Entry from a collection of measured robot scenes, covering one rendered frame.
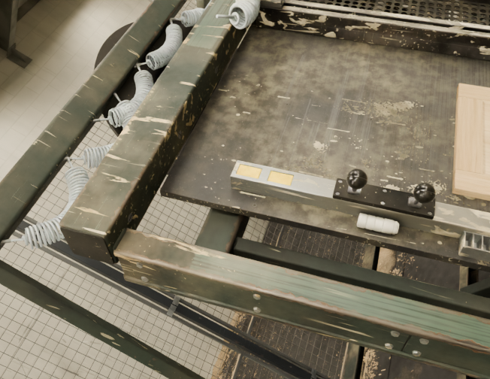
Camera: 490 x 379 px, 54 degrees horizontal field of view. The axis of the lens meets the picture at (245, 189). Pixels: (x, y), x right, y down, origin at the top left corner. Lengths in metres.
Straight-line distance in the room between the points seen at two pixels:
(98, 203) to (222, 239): 0.27
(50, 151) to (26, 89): 5.07
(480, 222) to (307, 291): 0.38
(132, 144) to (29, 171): 0.54
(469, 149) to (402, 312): 0.48
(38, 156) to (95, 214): 0.64
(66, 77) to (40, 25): 0.85
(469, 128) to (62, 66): 6.11
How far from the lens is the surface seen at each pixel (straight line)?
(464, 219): 1.04
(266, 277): 0.88
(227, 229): 1.04
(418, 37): 1.50
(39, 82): 6.71
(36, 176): 1.52
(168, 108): 1.12
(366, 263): 2.34
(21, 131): 6.28
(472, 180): 1.15
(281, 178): 1.03
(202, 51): 1.29
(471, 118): 1.30
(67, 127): 1.63
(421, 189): 0.90
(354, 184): 0.89
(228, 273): 0.88
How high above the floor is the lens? 1.89
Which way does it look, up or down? 12 degrees down
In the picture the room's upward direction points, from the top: 59 degrees counter-clockwise
